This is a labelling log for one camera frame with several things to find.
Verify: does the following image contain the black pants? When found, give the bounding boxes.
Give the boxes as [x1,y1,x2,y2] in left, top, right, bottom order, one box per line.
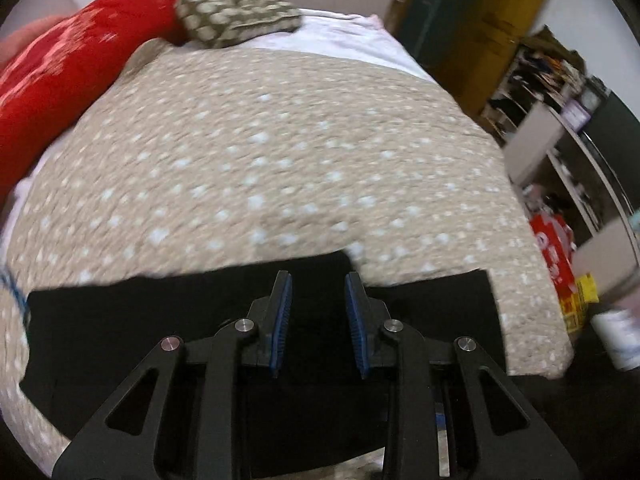
[21,252,506,479]

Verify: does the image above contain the yellow box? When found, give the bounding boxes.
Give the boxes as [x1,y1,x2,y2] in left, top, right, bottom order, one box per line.
[560,273,599,335]

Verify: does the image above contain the white container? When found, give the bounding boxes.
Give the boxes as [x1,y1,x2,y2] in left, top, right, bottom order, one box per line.
[590,308,640,372]

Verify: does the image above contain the red printed bag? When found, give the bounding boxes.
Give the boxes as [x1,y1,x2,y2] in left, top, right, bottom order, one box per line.
[529,211,577,314]

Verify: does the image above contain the beige dotted quilt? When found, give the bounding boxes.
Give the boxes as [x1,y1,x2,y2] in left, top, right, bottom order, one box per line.
[0,39,574,480]

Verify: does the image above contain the cluttered white shelf unit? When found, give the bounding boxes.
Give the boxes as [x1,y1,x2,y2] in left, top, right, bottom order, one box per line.
[480,27,639,262]

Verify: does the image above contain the red embroidered blanket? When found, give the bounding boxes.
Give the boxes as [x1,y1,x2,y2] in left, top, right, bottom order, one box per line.
[1,0,186,197]

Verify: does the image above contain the pink pillow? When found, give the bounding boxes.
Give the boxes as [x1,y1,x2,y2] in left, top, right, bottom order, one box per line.
[0,15,66,70]

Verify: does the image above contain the green and yellow door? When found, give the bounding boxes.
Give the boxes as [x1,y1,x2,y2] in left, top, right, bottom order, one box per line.
[392,0,544,119]

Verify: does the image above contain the olive patterned pillow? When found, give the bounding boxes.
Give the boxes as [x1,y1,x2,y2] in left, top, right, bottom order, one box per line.
[175,0,303,49]

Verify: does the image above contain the blue cord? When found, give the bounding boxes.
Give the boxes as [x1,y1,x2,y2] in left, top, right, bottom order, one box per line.
[0,266,33,326]

